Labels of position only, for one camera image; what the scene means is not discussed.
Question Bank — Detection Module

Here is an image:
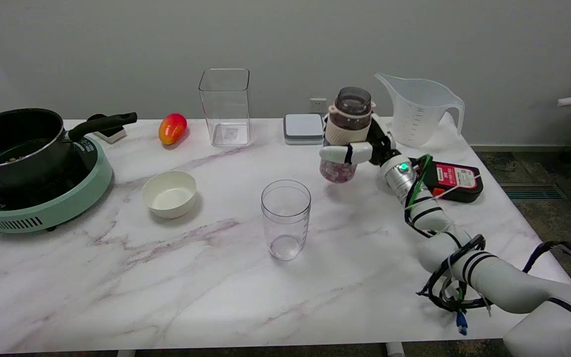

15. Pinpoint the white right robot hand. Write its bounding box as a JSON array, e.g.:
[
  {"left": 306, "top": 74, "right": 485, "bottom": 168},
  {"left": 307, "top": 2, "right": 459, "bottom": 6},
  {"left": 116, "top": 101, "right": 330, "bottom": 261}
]
[{"left": 320, "top": 115, "right": 398, "bottom": 167}]

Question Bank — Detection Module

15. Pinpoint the large translucent measuring jug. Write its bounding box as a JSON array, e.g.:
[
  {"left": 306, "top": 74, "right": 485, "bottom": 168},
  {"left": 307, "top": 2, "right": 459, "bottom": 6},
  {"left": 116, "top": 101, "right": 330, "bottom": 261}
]
[{"left": 374, "top": 73, "right": 465, "bottom": 148}]

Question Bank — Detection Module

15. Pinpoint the clear plastic measuring cup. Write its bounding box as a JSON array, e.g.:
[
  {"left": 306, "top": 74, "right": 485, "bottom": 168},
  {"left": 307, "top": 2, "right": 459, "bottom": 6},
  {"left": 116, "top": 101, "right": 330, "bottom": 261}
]
[{"left": 261, "top": 179, "right": 312, "bottom": 261}]

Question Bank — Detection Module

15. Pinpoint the grey white kitchen scale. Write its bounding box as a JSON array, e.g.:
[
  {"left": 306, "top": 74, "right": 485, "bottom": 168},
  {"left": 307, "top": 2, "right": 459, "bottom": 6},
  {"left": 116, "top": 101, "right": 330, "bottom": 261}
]
[{"left": 284, "top": 114, "right": 325, "bottom": 145}]

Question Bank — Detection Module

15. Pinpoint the black device with red label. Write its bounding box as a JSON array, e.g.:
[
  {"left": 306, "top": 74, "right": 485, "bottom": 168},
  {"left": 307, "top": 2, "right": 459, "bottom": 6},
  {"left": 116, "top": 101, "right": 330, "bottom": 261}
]
[{"left": 412, "top": 158, "right": 484, "bottom": 203}]

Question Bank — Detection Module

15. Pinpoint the white zip tie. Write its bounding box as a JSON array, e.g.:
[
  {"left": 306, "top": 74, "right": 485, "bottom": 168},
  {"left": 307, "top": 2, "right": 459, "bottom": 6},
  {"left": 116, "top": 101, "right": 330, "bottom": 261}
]
[{"left": 434, "top": 175, "right": 482, "bottom": 199}]

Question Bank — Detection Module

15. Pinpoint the floor vent grille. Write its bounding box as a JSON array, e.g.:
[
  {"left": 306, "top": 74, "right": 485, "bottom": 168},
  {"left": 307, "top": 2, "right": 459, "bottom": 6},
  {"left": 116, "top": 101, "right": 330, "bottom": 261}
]
[{"left": 500, "top": 183, "right": 567, "bottom": 201}]

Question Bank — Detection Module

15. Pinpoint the clear square storage container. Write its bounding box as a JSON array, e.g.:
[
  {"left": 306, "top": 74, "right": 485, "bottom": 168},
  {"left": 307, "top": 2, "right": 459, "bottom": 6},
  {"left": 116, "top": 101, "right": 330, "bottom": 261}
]
[{"left": 198, "top": 68, "right": 253, "bottom": 148}]

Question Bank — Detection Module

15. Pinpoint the red yellow mango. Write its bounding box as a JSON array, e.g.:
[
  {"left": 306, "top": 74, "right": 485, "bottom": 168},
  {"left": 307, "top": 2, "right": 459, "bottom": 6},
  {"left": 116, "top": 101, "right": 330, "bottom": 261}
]
[{"left": 159, "top": 113, "right": 188, "bottom": 145}]

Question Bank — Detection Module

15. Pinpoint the white bowl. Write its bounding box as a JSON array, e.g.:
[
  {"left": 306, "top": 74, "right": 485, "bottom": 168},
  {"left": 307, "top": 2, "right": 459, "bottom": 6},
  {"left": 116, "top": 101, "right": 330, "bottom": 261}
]
[{"left": 141, "top": 171, "right": 198, "bottom": 219}]

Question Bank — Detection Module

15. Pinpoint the white power strip with plug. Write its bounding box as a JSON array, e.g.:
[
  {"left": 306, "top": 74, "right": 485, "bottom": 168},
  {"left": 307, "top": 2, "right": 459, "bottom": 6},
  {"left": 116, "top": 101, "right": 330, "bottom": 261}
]
[{"left": 87, "top": 114, "right": 127, "bottom": 144}]

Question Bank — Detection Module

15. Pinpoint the green induction cooker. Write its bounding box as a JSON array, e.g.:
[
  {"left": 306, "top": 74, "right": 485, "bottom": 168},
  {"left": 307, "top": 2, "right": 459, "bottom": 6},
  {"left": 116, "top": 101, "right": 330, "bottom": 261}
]
[{"left": 0, "top": 135, "right": 114, "bottom": 234}]

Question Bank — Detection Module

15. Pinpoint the green robot cable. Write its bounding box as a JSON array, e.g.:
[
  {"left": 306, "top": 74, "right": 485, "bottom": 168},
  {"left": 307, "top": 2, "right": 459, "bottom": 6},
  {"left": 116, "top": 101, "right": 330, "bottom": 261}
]
[{"left": 407, "top": 155, "right": 433, "bottom": 209}]

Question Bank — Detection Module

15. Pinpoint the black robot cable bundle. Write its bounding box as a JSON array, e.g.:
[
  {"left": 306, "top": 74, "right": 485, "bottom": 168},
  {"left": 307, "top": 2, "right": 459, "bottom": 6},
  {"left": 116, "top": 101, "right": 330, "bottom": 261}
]
[{"left": 417, "top": 235, "right": 571, "bottom": 320}]

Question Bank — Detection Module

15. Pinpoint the black saucepan with handle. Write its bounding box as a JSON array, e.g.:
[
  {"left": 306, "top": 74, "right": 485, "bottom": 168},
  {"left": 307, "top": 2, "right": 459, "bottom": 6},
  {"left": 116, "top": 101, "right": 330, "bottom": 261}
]
[{"left": 0, "top": 108, "right": 138, "bottom": 191}]

